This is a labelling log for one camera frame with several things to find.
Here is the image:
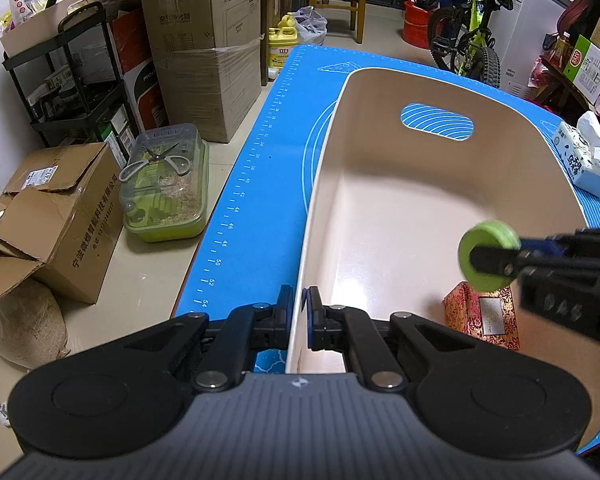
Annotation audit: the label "orange drink bottle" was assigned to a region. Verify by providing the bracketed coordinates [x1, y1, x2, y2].
[550, 30, 573, 68]

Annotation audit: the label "beige sack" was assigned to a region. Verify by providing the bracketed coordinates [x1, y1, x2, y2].
[0, 277, 72, 371]

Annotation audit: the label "blue silicone mat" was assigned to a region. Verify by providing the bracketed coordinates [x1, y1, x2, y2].
[172, 45, 600, 456]

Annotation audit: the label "white chest freezer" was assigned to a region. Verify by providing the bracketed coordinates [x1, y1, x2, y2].
[482, 0, 573, 98]

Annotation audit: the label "clear plastic bag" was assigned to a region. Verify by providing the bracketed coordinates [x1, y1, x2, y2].
[292, 6, 328, 46]

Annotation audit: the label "red bucket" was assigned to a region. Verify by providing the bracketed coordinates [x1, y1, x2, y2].
[402, 0, 448, 50]

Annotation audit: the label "green cage with clear lid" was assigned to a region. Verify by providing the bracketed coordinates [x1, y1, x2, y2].
[118, 122, 211, 243]

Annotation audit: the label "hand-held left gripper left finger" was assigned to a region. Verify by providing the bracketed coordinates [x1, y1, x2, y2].
[122, 284, 295, 395]

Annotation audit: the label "grey handled scissors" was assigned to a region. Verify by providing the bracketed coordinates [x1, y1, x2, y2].
[118, 141, 191, 183]

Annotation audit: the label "lime green round disc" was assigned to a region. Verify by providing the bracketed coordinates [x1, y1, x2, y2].
[457, 220, 522, 291]

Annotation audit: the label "green and black bicycle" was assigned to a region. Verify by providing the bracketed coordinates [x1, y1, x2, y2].
[427, 0, 516, 93]

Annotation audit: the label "green and white carton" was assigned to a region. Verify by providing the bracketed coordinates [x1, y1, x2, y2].
[562, 35, 600, 106]

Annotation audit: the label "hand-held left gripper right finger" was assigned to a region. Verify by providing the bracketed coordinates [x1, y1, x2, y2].
[302, 286, 483, 393]

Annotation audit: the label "open brown cardboard box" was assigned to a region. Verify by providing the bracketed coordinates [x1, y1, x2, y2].
[0, 142, 126, 311]

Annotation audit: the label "tall printed cardboard box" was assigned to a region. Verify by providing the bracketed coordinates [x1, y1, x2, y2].
[140, 0, 262, 53]

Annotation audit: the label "cream plastic basket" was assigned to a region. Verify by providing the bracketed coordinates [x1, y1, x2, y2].
[285, 67, 600, 453]

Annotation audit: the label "white tissue pack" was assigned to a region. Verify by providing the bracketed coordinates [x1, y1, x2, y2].
[552, 110, 600, 198]

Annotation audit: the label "dark wooden side table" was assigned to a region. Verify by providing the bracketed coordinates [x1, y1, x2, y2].
[530, 55, 600, 136]

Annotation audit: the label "black rolling rack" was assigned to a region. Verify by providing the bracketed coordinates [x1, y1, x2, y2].
[1, 1, 141, 158]

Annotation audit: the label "white printed snack bag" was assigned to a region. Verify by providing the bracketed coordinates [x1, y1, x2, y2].
[7, 0, 37, 22]

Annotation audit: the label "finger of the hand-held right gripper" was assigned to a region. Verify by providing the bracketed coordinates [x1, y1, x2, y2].
[521, 226, 600, 262]
[470, 246, 600, 348]

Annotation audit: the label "plastic wrapped cardboard box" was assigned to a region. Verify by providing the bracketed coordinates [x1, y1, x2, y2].
[152, 40, 263, 143]

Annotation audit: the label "large yellow detergent jug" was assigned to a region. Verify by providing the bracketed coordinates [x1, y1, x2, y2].
[267, 27, 301, 72]

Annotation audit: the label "white and red appliance box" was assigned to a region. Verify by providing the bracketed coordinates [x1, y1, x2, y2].
[125, 57, 170, 133]

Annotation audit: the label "cardboard box with cut handle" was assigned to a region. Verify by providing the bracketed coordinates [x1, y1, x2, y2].
[0, 0, 101, 58]

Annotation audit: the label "orange appliance box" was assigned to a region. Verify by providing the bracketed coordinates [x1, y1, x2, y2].
[111, 7, 153, 73]

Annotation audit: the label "red patterned gift box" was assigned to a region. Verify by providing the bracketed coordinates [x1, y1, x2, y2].
[442, 281, 523, 351]

